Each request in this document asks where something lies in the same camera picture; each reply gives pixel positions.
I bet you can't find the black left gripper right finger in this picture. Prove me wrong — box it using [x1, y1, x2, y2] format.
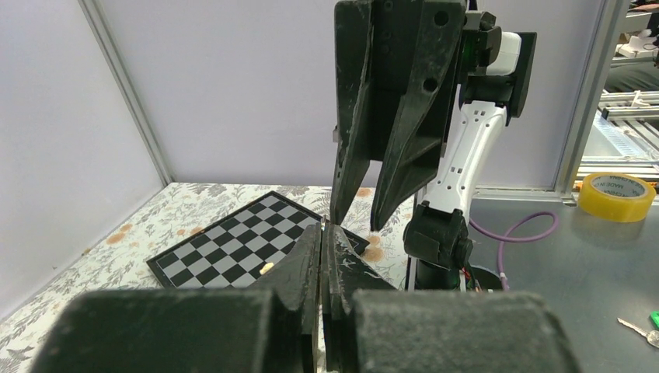
[328, 225, 572, 372]

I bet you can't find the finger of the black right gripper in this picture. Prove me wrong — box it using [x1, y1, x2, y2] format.
[370, 1, 466, 231]
[330, 1, 373, 225]

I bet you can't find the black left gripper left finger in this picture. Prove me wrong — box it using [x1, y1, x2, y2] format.
[31, 224, 322, 372]

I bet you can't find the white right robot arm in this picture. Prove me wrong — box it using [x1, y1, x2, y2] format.
[329, 1, 538, 290]

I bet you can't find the white chess piece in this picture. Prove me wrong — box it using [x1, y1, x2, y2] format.
[260, 263, 274, 274]

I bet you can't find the black white chessboard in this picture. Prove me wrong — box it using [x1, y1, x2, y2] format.
[146, 190, 372, 291]

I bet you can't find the yellow tape roll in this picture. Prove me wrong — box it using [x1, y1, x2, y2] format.
[577, 173, 657, 223]

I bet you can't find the green tagged key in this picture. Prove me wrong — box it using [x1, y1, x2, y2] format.
[616, 311, 658, 349]

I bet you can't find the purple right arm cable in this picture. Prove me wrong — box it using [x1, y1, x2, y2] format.
[483, 211, 560, 290]

